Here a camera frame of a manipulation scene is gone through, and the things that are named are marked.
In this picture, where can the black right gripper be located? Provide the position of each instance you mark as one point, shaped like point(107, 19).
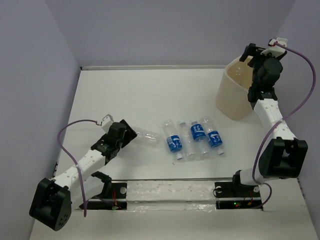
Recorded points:
point(251, 50)

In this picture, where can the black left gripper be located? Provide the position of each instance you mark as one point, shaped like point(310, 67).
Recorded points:
point(129, 134)

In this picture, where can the clear unlabelled bottle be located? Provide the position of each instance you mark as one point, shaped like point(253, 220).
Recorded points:
point(187, 141)
point(146, 138)

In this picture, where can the blue label bottle row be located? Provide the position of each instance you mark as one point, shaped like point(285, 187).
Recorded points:
point(173, 139)
point(200, 139)
point(214, 138)

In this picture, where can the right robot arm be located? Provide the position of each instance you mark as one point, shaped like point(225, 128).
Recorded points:
point(281, 154)

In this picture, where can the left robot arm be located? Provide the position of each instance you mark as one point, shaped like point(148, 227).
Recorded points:
point(56, 198)

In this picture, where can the beige plastic bin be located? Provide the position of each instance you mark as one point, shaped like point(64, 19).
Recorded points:
point(232, 95)

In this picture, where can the clear unlabelled bottle in row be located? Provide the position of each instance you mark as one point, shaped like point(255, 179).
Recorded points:
point(187, 141)

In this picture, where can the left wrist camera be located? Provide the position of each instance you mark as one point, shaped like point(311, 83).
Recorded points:
point(106, 122)

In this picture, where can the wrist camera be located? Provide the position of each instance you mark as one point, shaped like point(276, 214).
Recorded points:
point(275, 47)
point(106, 122)

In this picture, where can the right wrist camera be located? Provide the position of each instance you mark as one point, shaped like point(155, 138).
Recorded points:
point(275, 47)

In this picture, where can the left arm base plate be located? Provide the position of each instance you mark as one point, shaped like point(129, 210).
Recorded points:
point(112, 198)

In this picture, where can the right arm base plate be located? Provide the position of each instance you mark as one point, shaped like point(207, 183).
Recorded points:
point(229, 197)

